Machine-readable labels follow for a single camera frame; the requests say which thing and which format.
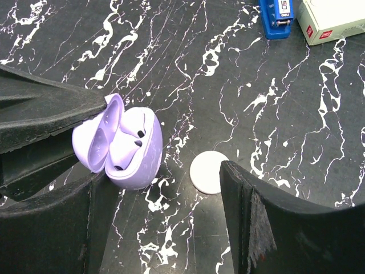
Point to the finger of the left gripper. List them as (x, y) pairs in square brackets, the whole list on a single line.
[(33, 108), (25, 171)]

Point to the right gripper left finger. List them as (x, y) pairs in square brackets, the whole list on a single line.
[(62, 231)]

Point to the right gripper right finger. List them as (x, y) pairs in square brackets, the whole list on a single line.
[(272, 231)]

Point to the purple earbud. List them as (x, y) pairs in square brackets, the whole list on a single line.
[(133, 123), (122, 150)]

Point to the purple earbud charging case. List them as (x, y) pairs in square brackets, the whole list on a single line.
[(91, 141)]

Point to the white earbud charging case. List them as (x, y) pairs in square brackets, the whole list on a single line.
[(205, 172)]

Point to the white cardboard box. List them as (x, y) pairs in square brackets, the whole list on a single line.
[(325, 21)]

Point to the blue stapler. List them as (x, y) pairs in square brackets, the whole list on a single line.
[(277, 17)]

